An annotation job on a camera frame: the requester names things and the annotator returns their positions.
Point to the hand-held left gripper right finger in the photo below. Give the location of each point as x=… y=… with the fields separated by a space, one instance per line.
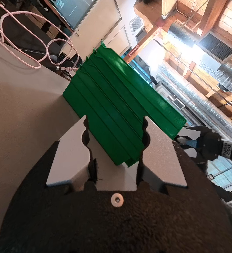
x=163 y=160

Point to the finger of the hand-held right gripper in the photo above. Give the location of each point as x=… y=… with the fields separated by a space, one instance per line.
x=191 y=151
x=190 y=134

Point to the wooden post with red signs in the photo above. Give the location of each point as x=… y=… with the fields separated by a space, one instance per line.
x=145 y=39

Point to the white wall vent grille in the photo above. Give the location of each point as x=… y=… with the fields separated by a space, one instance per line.
x=136 y=24

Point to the dark duct grille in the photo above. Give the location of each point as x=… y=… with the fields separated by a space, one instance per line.
x=216 y=46

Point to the black floor lamp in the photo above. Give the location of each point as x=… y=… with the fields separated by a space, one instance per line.
x=153 y=80

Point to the large window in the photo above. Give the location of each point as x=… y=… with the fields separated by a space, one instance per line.
x=226 y=172

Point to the long red sign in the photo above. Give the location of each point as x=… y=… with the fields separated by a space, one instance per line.
x=134 y=50

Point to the white door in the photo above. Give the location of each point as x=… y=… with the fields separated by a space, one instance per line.
x=96 y=25
x=118 y=39

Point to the green plastic bin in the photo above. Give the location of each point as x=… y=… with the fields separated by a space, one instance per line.
x=112 y=102

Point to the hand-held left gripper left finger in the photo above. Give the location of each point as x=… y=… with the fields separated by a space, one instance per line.
x=68 y=158

